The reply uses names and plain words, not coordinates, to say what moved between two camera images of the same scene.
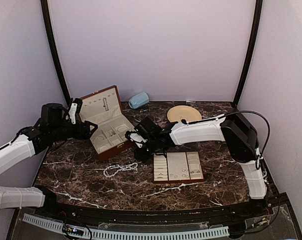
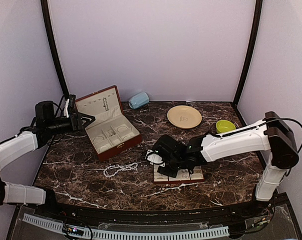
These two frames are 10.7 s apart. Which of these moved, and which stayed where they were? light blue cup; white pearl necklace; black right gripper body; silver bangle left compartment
Moved: black right gripper body
Stayed: light blue cup; silver bangle left compartment; white pearl necklace
